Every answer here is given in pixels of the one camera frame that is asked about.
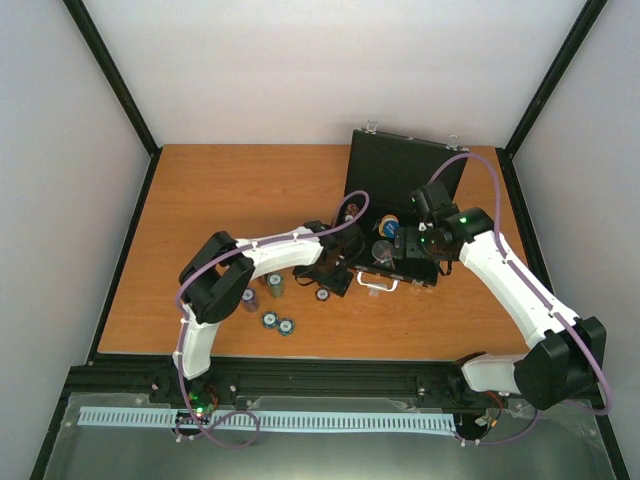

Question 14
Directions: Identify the right black frame post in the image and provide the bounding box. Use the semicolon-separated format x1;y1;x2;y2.
503;0;609;156

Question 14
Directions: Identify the blue round blind button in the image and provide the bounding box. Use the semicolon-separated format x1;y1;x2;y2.
382;221;399;238

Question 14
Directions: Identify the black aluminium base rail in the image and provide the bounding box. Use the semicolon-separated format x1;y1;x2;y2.
63;354;507;413

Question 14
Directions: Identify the blue short stack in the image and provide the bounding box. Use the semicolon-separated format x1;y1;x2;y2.
277;318;295;336
261;311;279;329

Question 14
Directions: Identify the purple chip stack lower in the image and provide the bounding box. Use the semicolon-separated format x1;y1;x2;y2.
241;288;260;313

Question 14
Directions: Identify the blue short stack right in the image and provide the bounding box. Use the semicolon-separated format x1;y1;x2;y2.
277;318;295;336

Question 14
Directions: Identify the clear round dealer button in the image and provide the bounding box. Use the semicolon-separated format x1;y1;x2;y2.
371;240;394;260

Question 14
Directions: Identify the green tall chip stack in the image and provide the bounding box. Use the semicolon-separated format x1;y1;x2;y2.
266;272;285;298

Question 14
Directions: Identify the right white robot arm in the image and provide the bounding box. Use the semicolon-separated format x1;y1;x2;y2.
403;181;606;410

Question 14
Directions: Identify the light blue cable duct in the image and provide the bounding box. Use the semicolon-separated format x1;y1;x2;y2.
77;406;456;435

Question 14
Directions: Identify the blue short stack left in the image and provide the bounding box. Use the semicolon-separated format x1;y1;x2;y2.
261;311;279;329

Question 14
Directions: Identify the brown short stack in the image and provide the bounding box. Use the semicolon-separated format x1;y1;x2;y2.
342;203;360;223

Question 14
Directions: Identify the black frame post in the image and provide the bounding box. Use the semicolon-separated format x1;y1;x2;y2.
503;0;609;156
62;0;162;156

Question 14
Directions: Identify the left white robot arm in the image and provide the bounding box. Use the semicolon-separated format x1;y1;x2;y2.
172;221;363;403

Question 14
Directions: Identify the black poker set case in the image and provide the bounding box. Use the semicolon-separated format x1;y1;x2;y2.
344;128;463;287

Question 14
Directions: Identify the left black frame post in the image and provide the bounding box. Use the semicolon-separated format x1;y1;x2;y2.
62;0;162;156

